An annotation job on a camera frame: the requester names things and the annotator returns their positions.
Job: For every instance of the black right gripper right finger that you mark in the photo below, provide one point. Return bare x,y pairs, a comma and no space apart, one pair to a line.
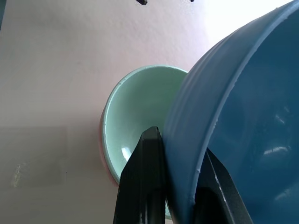
217,193

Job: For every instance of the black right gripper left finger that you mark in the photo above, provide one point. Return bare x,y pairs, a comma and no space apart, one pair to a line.
142,177

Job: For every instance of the blue plastic bowl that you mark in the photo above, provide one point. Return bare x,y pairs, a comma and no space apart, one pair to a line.
233,116

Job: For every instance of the green plastic bowl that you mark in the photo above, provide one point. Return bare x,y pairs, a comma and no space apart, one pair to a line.
140,105

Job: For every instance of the dark object at table edge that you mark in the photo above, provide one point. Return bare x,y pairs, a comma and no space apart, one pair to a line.
141,2

